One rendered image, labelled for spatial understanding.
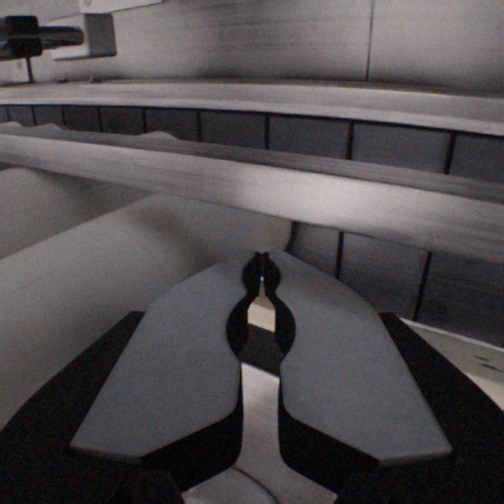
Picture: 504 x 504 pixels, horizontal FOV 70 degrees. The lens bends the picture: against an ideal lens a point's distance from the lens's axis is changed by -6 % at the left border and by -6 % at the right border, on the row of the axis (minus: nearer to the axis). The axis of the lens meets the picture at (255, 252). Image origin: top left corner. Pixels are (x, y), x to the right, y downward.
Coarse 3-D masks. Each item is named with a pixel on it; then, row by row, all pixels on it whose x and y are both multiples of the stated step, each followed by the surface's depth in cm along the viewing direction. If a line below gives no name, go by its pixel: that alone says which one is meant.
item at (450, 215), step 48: (0, 144) 14; (48, 144) 12; (96, 144) 11; (144, 144) 10; (192, 144) 10; (192, 192) 9; (240, 192) 9; (288, 192) 8; (336, 192) 7; (384, 192) 7; (432, 192) 7; (480, 192) 6; (384, 240) 7; (432, 240) 7; (480, 240) 6
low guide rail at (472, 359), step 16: (256, 304) 17; (256, 320) 17; (272, 320) 16; (432, 336) 14; (448, 336) 14; (448, 352) 14; (464, 352) 14; (480, 352) 13; (496, 352) 13; (464, 368) 13; (480, 368) 13; (496, 368) 13; (480, 384) 12; (496, 384) 12; (496, 400) 12
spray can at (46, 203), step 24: (24, 168) 13; (0, 192) 12; (24, 192) 12; (48, 192) 13; (72, 192) 14; (96, 192) 14; (120, 192) 15; (144, 192) 16; (0, 216) 12; (24, 216) 12; (48, 216) 13; (72, 216) 13; (96, 216) 14; (0, 240) 11; (24, 240) 12
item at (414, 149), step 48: (240, 144) 18; (288, 144) 17; (336, 144) 15; (384, 144) 14; (432, 144) 13; (480, 144) 13; (336, 240) 17; (384, 288) 17; (432, 288) 16; (480, 288) 15; (480, 336) 15
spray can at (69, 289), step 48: (48, 240) 11; (96, 240) 11; (144, 240) 11; (192, 240) 12; (240, 240) 14; (288, 240) 18; (0, 288) 8; (48, 288) 9; (96, 288) 10; (144, 288) 11; (0, 336) 8; (48, 336) 8; (96, 336) 9; (0, 384) 7
